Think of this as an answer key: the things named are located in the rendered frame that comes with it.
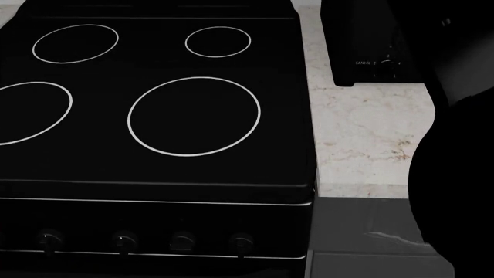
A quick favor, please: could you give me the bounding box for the black electric stove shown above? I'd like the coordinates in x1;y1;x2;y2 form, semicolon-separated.
0;0;318;278

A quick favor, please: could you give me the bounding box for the black stove knob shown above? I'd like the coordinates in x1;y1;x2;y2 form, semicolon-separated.
228;232;255;259
169;230;198;253
35;228;65;257
110;229;140;259

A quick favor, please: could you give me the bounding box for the black toaster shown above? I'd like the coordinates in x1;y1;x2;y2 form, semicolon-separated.
320;0;425;88

